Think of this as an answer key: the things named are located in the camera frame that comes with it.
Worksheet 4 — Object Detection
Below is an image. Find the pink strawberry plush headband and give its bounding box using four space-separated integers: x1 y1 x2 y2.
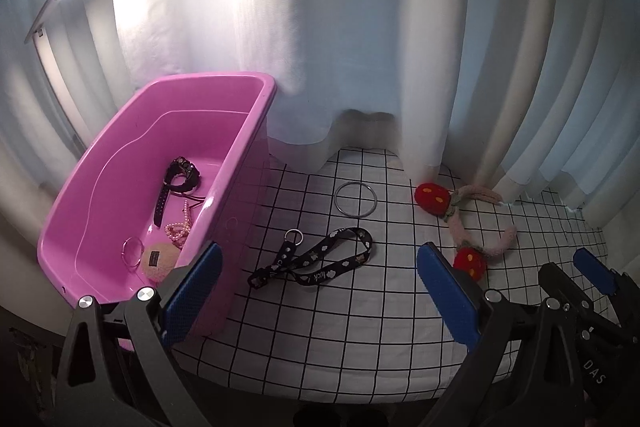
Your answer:
413 182 518 282

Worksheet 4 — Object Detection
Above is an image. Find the checkered white bed sheet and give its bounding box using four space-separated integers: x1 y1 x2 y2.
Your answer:
171 146 616 405

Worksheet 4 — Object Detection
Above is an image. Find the black wrist watch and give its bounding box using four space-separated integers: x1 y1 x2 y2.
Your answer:
153 156 203 228

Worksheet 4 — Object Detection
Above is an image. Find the pink plastic tub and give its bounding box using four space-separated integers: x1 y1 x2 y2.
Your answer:
37 72 277 336

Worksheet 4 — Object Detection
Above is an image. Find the white curtain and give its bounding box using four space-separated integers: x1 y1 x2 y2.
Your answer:
1 0 639 234

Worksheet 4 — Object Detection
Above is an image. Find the white desk lamp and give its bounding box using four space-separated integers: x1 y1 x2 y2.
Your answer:
24 0 90 158

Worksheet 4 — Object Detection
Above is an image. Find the pink pearl bracelet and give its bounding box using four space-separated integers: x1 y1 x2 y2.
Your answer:
164 198 205 251

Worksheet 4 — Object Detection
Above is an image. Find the black patterned lanyard strap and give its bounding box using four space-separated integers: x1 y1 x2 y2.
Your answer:
246 225 374 291

